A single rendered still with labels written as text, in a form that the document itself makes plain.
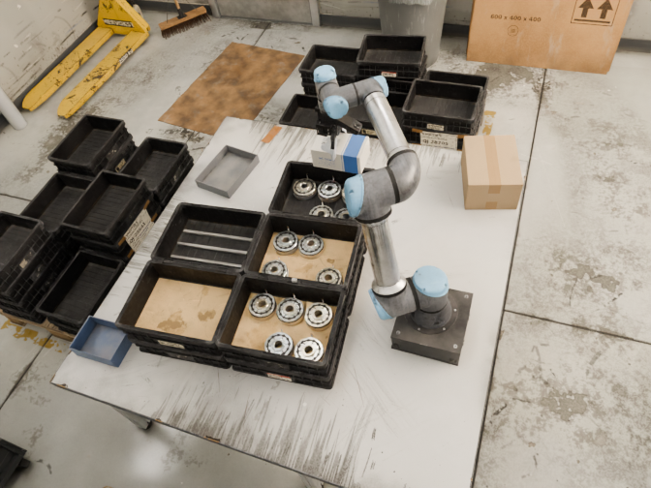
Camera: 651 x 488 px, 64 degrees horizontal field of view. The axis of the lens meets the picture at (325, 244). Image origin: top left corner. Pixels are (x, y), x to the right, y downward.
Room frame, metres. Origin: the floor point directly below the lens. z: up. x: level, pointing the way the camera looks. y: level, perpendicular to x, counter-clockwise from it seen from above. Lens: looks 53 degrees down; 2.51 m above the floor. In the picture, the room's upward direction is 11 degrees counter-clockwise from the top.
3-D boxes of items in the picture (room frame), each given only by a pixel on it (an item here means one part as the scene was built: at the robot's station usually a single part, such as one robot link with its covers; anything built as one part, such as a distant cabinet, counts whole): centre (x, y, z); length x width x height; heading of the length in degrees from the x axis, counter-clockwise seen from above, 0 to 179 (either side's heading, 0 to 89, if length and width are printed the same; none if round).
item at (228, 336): (0.91, 0.20, 0.87); 0.40 x 0.30 x 0.11; 67
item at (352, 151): (1.50, -0.13, 1.09); 0.20 x 0.12 x 0.09; 61
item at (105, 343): (1.08, 0.94, 0.74); 0.20 x 0.15 x 0.07; 63
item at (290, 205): (1.46, -0.03, 0.87); 0.40 x 0.30 x 0.11; 67
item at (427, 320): (0.89, -0.33, 0.85); 0.15 x 0.15 x 0.10
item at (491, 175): (1.51, -0.78, 0.78); 0.30 x 0.22 x 0.16; 166
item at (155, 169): (2.36, 0.92, 0.31); 0.40 x 0.30 x 0.34; 151
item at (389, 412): (1.28, 0.08, 0.35); 1.60 x 1.60 x 0.70; 61
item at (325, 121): (1.51, -0.10, 1.25); 0.09 x 0.08 x 0.12; 61
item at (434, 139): (2.13, -0.75, 0.41); 0.31 x 0.02 x 0.16; 61
